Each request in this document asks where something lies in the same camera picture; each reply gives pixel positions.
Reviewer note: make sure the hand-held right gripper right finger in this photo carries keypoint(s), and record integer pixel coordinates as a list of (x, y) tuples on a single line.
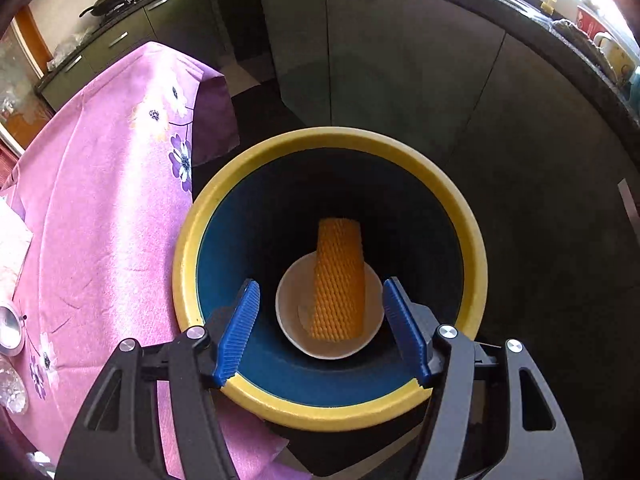
[(405, 330)]

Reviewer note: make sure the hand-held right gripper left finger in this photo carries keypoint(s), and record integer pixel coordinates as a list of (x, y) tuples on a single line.
[(240, 330)]

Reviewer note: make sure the yellow-rimmed blue waste bin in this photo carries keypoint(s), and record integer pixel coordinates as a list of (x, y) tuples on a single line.
[(340, 136)]

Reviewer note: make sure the white bowl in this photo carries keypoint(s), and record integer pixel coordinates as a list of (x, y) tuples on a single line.
[(290, 310)]

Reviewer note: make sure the yellow foam net sleeve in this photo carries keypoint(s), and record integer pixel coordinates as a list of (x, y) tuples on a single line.
[(337, 280)]

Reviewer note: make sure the pink floral tablecloth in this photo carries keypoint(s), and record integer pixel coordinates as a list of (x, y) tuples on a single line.
[(100, 210)]

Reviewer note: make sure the round metal lid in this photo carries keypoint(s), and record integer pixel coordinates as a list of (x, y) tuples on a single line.
[(9, 330)]

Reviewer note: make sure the crumpled clear plastic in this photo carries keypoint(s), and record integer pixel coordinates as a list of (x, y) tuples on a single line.
[(11, 390)]

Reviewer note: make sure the white tissue paper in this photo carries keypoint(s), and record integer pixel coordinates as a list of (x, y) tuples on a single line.
[(12, 250)]

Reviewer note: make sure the green base kitchen cabinets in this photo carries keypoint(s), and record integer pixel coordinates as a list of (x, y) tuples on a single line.
[(375, 50)]

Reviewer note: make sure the grey dish cloth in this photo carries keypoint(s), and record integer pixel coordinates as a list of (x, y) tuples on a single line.
[(570, 30)]

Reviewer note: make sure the cream mug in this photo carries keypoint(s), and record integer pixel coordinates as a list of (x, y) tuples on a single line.
[(612, 55)]

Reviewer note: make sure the black wok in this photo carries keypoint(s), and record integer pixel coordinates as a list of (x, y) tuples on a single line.
[(107, 0)]

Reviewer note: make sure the yellow pump dispenser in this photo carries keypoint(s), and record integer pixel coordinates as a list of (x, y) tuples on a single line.
[(547, 2)]

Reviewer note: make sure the red mug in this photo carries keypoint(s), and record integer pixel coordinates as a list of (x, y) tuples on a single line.
[(587, 22)]

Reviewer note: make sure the orange wooden door frame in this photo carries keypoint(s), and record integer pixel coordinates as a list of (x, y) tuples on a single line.
[(30, 45)]

